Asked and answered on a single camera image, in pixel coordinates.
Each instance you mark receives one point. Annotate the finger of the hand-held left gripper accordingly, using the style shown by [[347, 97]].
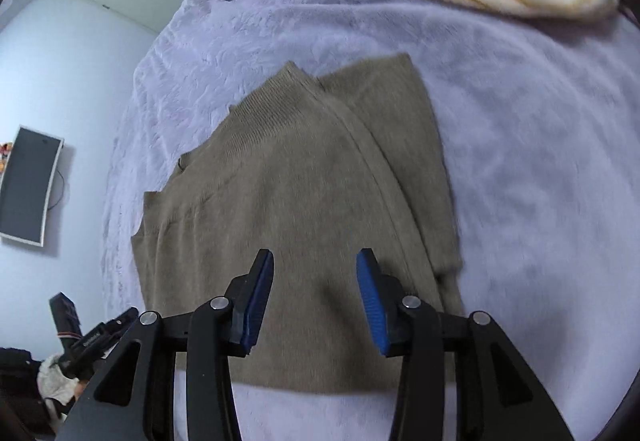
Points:
[[120, 319]]

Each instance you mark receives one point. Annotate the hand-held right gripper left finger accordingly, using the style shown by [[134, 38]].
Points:
[[255, 306]]

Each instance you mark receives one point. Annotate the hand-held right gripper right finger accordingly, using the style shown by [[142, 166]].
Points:
[[372, 306]]

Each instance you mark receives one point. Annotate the olive brown knit sweater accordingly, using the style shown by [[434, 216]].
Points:
[[300, 181]]

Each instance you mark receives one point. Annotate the white crumpled cloth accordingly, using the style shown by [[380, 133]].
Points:
[[55, 381]]

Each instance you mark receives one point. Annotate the black bag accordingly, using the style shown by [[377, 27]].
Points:
[[17, 376]]

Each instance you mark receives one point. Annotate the lavender plush blanket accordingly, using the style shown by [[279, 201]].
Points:
[[500, 146]]

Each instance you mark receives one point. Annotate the wall-mounted flat screen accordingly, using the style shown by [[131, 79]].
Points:
[[27, 186]]

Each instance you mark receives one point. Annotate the colourful wall decoration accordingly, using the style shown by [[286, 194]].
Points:
[[4, 158]]

